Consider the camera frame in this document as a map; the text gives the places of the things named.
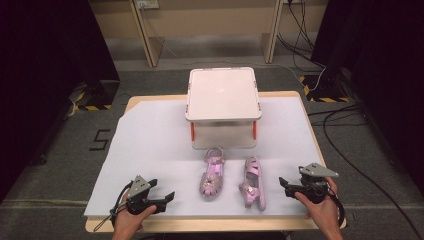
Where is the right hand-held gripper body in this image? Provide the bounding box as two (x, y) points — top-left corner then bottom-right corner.
(296, 162), (340, 204)

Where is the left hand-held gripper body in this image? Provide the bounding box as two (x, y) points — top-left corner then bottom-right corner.
(125, 175), (158, 216)

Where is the pink child's sandal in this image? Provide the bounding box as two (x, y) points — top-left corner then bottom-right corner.
(238, 156), (267, 212)
(199, 147), (226, 202)

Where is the white two-tier shoe rack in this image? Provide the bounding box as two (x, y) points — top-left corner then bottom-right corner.
(184, 66), (263, 150)

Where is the person's right hand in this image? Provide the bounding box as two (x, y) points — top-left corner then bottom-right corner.
(294, 178), (339, 231)

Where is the person's left hand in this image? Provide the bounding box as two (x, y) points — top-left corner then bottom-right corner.
(114, 198), (158, 233)

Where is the white foam sheet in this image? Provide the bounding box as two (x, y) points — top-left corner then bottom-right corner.
(83, 96), (339, 219)

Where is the light wooden table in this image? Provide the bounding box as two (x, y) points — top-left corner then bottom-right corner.
(84, 90), (348, 234)

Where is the striped black stand base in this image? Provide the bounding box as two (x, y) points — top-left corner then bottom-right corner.
(70, 79), (121, 112)
(299, 73), (351, 104)

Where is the black curtain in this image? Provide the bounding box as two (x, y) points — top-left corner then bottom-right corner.
(0, 0), (121, 203)
(311, 0), (424, 198)

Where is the beige wooden desk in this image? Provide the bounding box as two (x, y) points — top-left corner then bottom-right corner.
(88, 0), (329, 69)

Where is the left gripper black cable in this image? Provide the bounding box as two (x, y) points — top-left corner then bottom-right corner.
(93, 181), (134, 233)

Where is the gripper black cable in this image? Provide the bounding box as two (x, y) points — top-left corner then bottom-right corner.
(328, 188), (346, 228)
(93, 181), (134, 233)

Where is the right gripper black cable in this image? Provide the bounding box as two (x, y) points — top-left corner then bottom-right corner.
(328, 188), (346, 228)

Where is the long black floor cable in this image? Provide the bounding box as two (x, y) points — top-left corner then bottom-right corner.
(321, 104), (424, 240)

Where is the bundle of black cables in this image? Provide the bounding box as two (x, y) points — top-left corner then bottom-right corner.
(276, 0), (327, 69)

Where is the white wall socket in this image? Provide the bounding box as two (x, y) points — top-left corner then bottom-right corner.
(135, 0), (160, 10)

